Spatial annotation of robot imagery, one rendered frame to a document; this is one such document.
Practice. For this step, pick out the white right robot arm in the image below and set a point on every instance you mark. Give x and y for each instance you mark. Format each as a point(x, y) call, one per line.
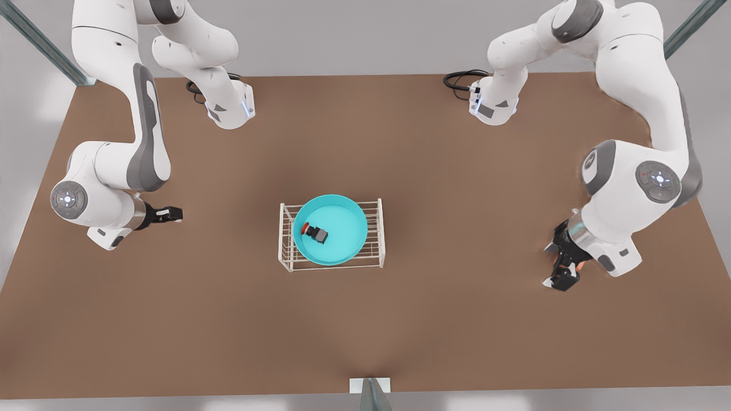
point(108, 165)

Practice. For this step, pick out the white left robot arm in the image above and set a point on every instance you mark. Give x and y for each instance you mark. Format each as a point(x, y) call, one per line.
point(634, 68)

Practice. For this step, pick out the teal round plate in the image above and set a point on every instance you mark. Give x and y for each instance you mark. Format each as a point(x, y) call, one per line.
point(337, 237)

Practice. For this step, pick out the red button switch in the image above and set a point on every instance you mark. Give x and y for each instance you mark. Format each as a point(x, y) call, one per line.
point(317, 233)

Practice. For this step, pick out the silver frame post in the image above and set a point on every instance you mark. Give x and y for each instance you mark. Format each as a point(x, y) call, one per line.
point(40, 40)
point(371, 394)
point(691, 25)

